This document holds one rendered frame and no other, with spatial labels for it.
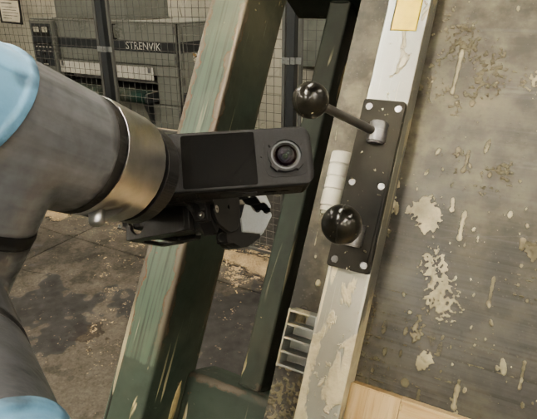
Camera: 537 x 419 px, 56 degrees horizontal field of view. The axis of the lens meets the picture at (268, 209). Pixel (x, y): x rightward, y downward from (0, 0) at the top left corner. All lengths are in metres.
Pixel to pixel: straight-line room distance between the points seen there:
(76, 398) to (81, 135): 2.29
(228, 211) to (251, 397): 0.36
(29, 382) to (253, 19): 0.62
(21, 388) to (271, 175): 0.23
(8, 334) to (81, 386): 2.36
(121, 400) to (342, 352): 0.30
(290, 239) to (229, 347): 1.98
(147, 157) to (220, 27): 0.44
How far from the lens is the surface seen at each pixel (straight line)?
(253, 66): 0.75
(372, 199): 0.58
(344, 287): 0.58
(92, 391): 2.54
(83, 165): 0.28
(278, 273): 0.71
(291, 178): 0.36
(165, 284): 0.67
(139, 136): 0.32
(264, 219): 0.49
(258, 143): 0.37
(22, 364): 0.21
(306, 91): 0.51
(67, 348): 2.83
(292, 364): 0.63
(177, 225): 0.40
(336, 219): 0.45
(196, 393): 0.76
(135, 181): 0.31
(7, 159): 0.26
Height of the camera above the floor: 1.64
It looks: 23 degrees down
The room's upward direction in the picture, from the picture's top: straight up
